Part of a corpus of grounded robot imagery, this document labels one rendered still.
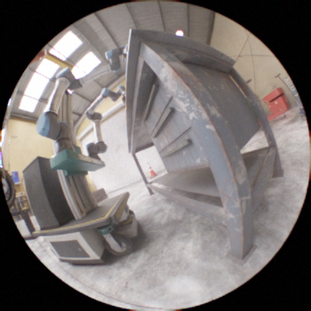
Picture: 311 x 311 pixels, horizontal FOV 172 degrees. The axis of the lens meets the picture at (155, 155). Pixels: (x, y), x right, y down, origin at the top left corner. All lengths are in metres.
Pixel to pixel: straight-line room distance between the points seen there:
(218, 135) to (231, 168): 0.07
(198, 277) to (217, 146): 0.46
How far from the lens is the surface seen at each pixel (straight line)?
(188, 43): 0.56
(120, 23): 6.63
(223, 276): 0.48
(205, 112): 0.21
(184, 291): 0.49
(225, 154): 0.21
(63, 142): 0.70
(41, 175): 0.89
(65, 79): 0.87
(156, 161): 5.09
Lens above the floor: 0.45
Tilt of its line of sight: 5 degrees up
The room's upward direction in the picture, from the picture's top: 25 degrees counter-clockwise
